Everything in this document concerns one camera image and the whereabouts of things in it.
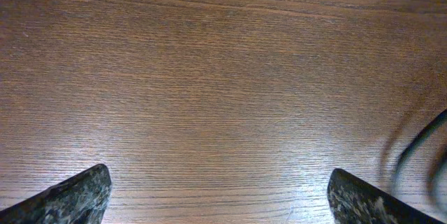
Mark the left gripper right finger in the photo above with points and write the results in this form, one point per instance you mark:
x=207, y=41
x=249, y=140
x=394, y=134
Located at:
x=352, y=200

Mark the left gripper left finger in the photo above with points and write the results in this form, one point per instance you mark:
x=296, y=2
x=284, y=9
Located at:
x=81, y=199

